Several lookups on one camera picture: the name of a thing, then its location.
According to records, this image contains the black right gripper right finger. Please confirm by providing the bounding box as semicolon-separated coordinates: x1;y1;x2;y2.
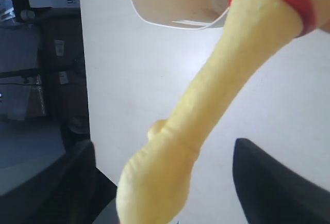
232;138;329;223

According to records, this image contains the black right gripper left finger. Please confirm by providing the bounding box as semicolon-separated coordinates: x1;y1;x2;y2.
1;140;96;223

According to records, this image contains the yellow rubber chicken back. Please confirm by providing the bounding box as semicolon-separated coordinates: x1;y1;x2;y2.
116;0;329;223

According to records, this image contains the dark storage shelf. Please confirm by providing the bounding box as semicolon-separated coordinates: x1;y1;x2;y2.
0;0;91;137

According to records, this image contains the cream bin marked O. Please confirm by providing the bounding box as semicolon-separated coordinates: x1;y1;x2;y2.
131;0;228;30

